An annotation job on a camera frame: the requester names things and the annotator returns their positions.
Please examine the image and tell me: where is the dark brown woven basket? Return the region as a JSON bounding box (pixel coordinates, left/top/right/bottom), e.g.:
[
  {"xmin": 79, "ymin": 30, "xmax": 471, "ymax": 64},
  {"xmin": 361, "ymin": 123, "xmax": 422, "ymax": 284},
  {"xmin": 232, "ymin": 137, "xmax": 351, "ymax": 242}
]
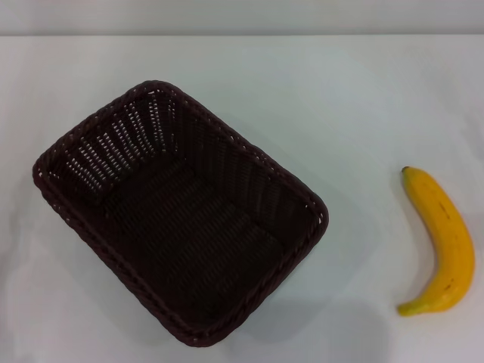
[{"xmin": 31, "ymin": 79, "xmax": 330, "ymax": 348}]

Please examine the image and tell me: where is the yellow banana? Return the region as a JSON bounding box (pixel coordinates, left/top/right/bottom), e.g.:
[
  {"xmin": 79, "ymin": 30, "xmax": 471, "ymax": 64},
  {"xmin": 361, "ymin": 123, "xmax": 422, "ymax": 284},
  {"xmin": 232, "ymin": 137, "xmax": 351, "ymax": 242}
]
[{"xmin": 396, "ymin": 166, "xmax": 476, "ymax": 317}]

